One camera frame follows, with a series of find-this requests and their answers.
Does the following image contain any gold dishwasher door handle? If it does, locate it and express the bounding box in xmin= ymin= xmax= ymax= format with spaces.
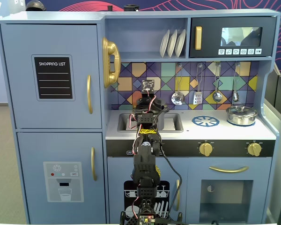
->
xmin=173 ymin=179 xmax=181 ymax=212

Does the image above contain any blue burner sticker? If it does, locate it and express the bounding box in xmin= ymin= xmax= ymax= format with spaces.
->
xmin=191 ymin=115 xmax=221 ymax=128

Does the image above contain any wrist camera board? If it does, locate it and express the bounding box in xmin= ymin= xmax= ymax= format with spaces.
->
xmin=141 ymin=79 xmax=155 ymax=97

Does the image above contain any black round object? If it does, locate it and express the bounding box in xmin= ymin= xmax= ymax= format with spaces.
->
xmin=123 ymin=4 xmax=140 ymax=12

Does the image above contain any blue dishwasher door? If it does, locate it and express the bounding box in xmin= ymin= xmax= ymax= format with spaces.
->
xmin=107 ymin=157 xmax=188 ymax=225

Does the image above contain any black power cable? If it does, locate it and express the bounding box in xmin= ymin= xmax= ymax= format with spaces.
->
xmin=163 ymin=153 xmax=183 ymax=222

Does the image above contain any blue fridge door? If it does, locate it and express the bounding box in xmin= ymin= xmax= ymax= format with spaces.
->
xmin=0 ymin=23 xmax=103 ymax=129

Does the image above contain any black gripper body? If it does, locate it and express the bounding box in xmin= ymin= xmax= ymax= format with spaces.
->
xmin=132 ymin=95 xmax=170 ymax=115

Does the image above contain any black helmet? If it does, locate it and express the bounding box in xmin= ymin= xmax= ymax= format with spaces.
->
xmin=25 ymin=0 xmax=47 ymax=12

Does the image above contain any blue oven door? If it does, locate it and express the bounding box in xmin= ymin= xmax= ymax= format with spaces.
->
xmin=187 ymin=157 xmax=273 ymax=225

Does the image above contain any dark microwave door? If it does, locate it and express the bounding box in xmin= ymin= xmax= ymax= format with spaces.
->
xmin=189 ymin=16 xmax=278 ymax=59

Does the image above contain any grey water dispenser sticker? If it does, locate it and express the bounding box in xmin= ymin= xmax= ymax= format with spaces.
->
xmin=43 ymin=161 xmax=84 ymax=203

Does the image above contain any red white servo cable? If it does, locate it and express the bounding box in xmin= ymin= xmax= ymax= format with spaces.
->
xmin=128 ymin=113 xmax=138 ymax=130

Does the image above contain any gold stove knob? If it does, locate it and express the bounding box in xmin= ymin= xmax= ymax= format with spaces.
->
xmin=198 ymin=142 xmax=214 ymax=158
xmin=246 ymin=142 xmax=263 ymax=158

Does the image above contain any robot controller board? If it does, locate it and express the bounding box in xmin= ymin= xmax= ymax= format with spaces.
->
xmin=138 ymin=214 xmax=156 ymax=225

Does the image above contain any black dishwasher rack sticker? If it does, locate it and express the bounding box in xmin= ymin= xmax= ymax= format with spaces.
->
xmin=123 ymin=180 xmax=170 ymax=222

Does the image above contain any metal slotted spatula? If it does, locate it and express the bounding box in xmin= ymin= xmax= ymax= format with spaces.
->
xmin=192 ymin=63 xmax=205 ymax=105

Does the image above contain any gold freezer door handle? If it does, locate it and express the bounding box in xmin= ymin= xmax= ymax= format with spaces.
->
xmin=90 ymin=147 xmax=98 ymax=182

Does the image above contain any gold microwave door handle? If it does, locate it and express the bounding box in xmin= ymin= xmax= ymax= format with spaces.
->
xmin=194 ymin=26 xmax=203 ymax=51

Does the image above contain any metal slotted skimmer spoon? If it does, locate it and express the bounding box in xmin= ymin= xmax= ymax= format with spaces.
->
xmin=170 ymin=63 xmax=186 ymax=106

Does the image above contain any white toy plate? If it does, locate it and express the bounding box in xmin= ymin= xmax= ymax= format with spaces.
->
xmin=167 ymin=29 xmax=178 ymax=58
xmin=175 ymin=28 xmax=187 ymax=58
xmin=159 ymin=29 xmax=171 ymax=58

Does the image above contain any metal ladle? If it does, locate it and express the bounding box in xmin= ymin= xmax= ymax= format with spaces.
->
xmin=211 ymin=62 xmax=223 ymax=103

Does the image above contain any grey toy sink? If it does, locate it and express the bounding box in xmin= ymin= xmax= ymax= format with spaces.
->
xmin=117 ymin=112 xmax=185 ymax=134

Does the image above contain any gold oven door handle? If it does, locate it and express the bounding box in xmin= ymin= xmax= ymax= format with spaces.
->
xmin=208 ymin=165 xmax=250 ymax=174

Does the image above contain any blue toy kitchen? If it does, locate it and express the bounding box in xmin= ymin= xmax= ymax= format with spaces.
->
xmin=0 ymin=8 xmax=281 ymax=225

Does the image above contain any blue freezer door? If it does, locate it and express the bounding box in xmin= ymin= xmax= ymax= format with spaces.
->
xmin=16 ymin=131 xmax=107 ymax=225

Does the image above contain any shiny metal pot lid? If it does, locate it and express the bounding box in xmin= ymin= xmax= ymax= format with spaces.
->
xmin=226 ymin=105 xmax=259 ymax=116

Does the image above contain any black shopping list board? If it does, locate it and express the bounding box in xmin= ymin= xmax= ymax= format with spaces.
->
xmin=34 ymin=56 xmax=75 ymax=100

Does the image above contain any metal whisk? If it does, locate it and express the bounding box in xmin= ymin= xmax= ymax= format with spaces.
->
xmin=231 ymin=62 xmax=241 ymax=103

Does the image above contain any gold fridge door handle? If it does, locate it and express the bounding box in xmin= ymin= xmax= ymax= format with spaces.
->
xmin=86 ymin=75 xmax=94 ymax=115

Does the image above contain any gold toy telephone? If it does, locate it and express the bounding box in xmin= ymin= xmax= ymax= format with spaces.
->
xmin=102 ymin=37 xmax=122 ymax=89

